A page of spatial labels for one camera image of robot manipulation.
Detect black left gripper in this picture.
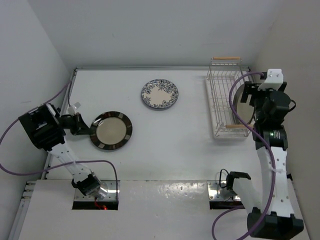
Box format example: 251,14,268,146
56,112,93,135

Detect metal rimmed plate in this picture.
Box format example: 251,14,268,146
232,84,254,125

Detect dark striped rim plate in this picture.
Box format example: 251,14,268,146
89,111,133,151

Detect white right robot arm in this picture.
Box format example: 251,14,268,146
226,81,304,240

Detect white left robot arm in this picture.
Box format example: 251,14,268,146
18,103,102,198

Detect blue floral plate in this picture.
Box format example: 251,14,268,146
141,79,179,110

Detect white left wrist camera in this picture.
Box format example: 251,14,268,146
67,102,81,116

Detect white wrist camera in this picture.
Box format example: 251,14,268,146
258,68,284,91
67,102,81,116

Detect white wire dish rack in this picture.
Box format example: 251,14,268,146
205,56,254,139

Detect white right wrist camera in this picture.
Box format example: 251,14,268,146
258,68,284,91

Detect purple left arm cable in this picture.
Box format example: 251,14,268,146
0,80,118,194

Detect black cable loop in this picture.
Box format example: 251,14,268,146
218,168,235,191

